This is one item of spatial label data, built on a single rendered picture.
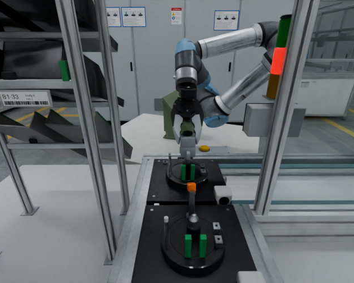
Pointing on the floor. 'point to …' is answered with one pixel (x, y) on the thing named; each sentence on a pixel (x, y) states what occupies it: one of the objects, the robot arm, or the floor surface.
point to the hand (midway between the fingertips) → (187, 139)
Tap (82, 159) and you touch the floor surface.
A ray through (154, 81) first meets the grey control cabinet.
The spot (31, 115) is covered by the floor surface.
